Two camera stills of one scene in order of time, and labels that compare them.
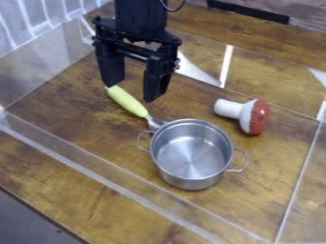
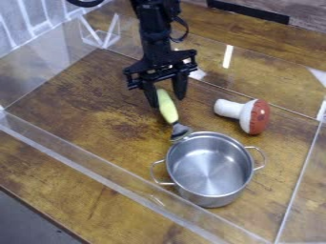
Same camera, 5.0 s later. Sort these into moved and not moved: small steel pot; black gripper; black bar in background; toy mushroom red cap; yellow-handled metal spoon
Moved: small steel pot; black gripper; yellow-handled metal spoon
Not moved: toy mushroom red cap; black bar in background
